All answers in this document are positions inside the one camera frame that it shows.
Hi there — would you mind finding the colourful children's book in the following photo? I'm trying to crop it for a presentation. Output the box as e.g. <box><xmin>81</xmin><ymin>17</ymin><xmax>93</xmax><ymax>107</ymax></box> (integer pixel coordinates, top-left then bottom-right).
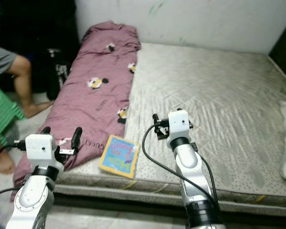
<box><xmin>98</xmin><ymin>135</ymin><xmax>140</xmax><ymax>179</ymax></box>

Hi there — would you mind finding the white patterned quilted mattress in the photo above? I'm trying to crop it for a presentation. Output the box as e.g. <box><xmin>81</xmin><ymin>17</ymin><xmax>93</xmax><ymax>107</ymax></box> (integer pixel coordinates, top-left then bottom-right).
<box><xmin>55</xmin><ymin>42</ymin><xmax>286</xmax><ymax>210</ymax></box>

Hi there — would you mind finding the purple cartoon print blanket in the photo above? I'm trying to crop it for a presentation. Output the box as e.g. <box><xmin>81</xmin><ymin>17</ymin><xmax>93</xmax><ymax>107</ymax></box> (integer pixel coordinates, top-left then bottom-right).
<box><xmin>12</xmin><ymin>21</ymin><xmax>141</xmax><ymax>189</ymax></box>

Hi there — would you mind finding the green plastic stool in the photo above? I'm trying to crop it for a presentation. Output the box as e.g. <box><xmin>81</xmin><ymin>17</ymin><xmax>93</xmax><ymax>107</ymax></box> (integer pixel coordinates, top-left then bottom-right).
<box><xmin>0</xmin><ymin>83</ymin><xmax>25</xmax><ymax>146</ymax></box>

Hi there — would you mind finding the person in pink shirt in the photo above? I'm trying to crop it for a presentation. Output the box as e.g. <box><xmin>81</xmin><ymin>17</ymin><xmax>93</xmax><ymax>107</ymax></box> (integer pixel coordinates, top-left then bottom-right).
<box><xmin>0</xmin><ymin>44</ymin><xmax>53</xmax><ymax>175</ymax></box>

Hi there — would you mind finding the black bag with white print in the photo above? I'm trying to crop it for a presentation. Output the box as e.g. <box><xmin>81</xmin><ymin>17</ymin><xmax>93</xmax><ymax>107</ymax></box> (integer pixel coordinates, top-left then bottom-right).
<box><xmin>45</xmin><ymin>48</ymin><xmax>74</xmax><ymax>101</ymax></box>

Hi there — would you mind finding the black tufted headboard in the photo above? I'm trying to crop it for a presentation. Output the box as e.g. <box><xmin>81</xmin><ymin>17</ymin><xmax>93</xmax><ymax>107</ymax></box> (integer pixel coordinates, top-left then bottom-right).
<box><xmin>268</xmin><ymin>26</ymin><xmax>286</xmax><ymax>86</ymax></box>

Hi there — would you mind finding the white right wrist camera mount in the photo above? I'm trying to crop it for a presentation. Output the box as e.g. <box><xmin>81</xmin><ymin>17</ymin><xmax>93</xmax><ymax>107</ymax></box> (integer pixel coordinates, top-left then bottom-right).
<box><xmin>167</xmin><ymin>110</ymin><xmax>192</xmax><ymax>141</ymax></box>

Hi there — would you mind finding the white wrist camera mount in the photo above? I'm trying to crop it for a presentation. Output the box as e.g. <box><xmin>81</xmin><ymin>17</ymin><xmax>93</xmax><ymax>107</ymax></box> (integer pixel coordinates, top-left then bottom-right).
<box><xmin>167</xmin><ymin>110</ymin><xmax>192</xmax><ymax>141</ymax></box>
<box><xmin>25</xmin><ymin>134</ymin><xmax>60</xmax><ymax>165</ymax></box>

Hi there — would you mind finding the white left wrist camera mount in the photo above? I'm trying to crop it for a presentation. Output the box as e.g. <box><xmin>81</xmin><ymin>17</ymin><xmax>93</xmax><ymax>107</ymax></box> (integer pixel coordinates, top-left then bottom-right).
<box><xmin>25</xmin><ymin>134</ymin><xmax>60</xmax><ymax>165</ymax></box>

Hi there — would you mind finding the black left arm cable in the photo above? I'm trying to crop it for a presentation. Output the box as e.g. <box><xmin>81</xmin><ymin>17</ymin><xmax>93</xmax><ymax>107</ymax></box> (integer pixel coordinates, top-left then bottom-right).
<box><xmin>0</xmin><ymin>140</ymin><xmax>27</xmax><ymax>206</ymax></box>

